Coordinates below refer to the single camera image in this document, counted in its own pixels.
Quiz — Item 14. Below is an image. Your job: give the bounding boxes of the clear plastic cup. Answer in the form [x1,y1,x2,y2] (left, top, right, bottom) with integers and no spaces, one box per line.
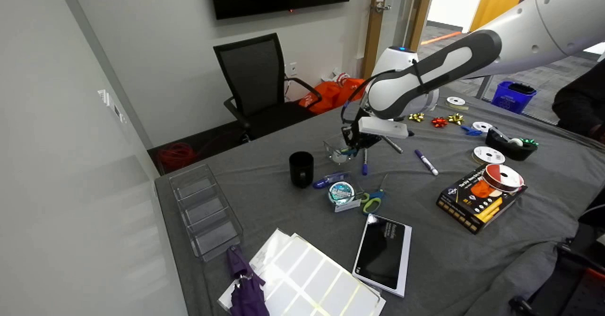
[323,134,360,164]

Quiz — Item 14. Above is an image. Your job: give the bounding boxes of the grey pen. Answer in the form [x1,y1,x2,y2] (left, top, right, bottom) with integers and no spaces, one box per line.
[381,136,404,155]

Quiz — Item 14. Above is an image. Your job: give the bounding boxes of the blue correction tape dispenser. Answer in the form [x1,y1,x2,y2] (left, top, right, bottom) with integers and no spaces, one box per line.
[312,171,351,189]

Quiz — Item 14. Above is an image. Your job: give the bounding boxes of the orange bag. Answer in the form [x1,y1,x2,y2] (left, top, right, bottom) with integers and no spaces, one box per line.
[298,77,367,115]

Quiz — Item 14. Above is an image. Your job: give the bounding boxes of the teal tape roll in dispenser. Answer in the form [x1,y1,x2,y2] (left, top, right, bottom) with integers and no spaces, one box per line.
[328,181,363,213]

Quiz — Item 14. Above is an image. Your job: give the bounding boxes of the green and blue scissors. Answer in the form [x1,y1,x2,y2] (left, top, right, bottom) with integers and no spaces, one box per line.
[357,174,389,215]

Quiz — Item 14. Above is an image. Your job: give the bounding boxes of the black cup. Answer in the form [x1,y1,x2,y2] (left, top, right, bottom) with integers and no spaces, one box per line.
[289,151,314,188]

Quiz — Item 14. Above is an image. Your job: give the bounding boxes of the purple and white marker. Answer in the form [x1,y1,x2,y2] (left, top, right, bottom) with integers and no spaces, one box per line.
[415,149,440,177]

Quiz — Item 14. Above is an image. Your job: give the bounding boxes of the white plastic bag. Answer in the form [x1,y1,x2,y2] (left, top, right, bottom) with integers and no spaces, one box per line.
[321,68,351,85]

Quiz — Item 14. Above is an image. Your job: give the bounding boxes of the wooden framed door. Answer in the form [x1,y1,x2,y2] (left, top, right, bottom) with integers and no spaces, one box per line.
[361,0,438,79]

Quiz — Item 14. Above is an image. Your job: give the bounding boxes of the black and white booklet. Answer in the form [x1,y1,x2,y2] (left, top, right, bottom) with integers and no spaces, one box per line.
[352,214,413,298]

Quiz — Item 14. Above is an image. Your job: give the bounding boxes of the black office chair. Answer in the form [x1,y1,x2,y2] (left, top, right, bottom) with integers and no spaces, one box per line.
[213,33,323,143]

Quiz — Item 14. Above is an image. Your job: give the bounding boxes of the black and orange box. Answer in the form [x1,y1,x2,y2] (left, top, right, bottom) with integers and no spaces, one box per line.
[436,164,528,235]

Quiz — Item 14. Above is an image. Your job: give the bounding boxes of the gold ribbon spool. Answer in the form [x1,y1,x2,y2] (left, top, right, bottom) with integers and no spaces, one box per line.
[472,146,506,166]

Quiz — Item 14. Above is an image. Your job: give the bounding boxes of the red ribbon spool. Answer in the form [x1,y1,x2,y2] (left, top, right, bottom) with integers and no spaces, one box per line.
[482,163,526,194]

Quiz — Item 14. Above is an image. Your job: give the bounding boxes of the black tape dispenser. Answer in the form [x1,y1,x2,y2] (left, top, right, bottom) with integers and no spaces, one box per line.
[485,127,539,162]

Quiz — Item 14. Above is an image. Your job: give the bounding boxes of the grey table cloth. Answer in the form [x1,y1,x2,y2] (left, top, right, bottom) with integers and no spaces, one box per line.
[155,87,605,316]

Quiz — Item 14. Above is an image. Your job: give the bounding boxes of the stack of label sheets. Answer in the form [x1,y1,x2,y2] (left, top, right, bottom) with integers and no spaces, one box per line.
[217,228,386,316]

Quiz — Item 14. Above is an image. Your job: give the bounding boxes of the blue bin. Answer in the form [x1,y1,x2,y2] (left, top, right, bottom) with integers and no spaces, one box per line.
[491,81,537,115]

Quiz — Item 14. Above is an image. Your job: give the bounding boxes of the clear plastic organizer tray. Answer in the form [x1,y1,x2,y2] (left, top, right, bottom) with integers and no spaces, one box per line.
[169,164,244,263]

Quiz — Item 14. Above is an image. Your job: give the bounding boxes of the wooden cabinet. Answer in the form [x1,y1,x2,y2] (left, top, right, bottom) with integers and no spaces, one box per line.
[469,0,531,33]

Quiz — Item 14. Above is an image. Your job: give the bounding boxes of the person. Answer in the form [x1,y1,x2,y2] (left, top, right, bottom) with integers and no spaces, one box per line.
[552,60,605,143]

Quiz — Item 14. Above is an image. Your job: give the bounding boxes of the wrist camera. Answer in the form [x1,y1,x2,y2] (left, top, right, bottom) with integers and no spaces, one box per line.
[358,117,410,139]

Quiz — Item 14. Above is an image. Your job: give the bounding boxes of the coil of red cable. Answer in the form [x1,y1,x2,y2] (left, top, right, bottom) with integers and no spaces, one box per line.
[156,142,197,171]

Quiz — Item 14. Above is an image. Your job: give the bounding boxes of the wall control panel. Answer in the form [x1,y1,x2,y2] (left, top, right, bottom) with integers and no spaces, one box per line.
[97,89,128,124]

